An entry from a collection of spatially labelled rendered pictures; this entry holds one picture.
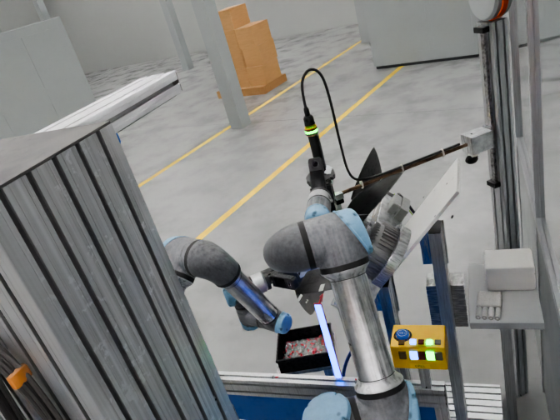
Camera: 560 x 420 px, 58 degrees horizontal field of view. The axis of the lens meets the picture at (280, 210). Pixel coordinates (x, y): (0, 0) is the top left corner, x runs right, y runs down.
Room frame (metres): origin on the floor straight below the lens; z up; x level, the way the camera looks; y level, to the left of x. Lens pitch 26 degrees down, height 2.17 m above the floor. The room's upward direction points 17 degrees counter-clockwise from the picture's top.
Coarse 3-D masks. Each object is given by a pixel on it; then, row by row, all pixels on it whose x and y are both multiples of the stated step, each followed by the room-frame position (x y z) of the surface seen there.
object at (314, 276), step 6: (312, 270) 1.51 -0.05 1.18; (318, 270) 1.50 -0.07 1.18; (306, 276) 1.51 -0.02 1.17; (312, 276) 1.48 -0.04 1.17; (318, 276) 1.47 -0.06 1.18; (300, 282) 1.49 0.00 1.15; (306, 282) 1.47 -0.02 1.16; (312, 282) 1.45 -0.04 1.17; (318, 282) 1.44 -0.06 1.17; (324, 282) 1.42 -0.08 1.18; (300, 288) 1.46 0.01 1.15; (306, 288) 1.44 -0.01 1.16; (312, 288) 1.42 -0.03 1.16; (318, 288) 1.41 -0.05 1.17; (324, 288) 1.39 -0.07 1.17; (330, 288) 1.38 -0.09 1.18
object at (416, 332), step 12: (420, 336) 1.16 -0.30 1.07; (432, 336) 1.15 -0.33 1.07; (444, 336) 1.13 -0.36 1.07; (396, 348) 1.15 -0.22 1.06; (408, 348) 1.13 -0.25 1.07; (420, 348) 1.12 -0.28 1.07; (432, 348) 1.10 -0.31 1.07; (444, 348) 1.09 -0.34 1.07; (396, 360) 1.15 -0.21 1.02; (408, 360) 1.13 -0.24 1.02; (420, 360) 1.12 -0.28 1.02; (432, 360) 1.10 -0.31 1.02; (444, 360) 1.09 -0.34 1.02
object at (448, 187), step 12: (456, 168) 1.60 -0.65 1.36; (444, 180) 1.64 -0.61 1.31; (456, 180) 1.51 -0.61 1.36; (432, 192) 1.68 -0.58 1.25; (444, 192) 1.55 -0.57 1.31; (456, 192) 1.44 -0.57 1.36; (432, 204) 1.59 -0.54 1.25; (444, 204) 1.46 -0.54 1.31; (420, 216) 1.64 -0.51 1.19; (432, 216) 1.50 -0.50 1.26; (420, 228) 1.55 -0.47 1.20; (420, 240) 1.50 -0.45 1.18; (408, 252) 1.52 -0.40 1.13
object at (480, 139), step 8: (480, 128) 1.75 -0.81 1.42; (488, 128) 1.72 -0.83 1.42; (464, 136) 1.73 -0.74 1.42; (472, 136) 1.70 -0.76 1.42; (480, 136) 1.69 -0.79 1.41; (488, 136) 1.70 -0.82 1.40; (472, 144) 1.68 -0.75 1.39; (480, 144) 1.69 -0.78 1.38; (488, 144) 1.70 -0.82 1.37; (472, 152) 1.68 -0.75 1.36
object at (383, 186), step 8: (392, 176) 1.55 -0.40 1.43; (400, 176) 1.58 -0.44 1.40; (376, 184) 1.51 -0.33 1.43; (384, 184) 1.55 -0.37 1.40; (392, 184) 1.58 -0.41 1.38; (360, 192) 1.47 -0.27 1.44; (368, 192) 1.54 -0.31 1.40; (376, 192) 1.57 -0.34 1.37; (384, 192) 1.59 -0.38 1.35; (352, 200) 1.50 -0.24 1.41; (360, 200) 1.56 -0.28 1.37; (368, 200) 1.59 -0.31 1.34; (376, 200) 1.61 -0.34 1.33; (352, 208) 1.59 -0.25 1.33; (360, 208) 1.61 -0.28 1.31; (368, 208) 1.63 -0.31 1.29
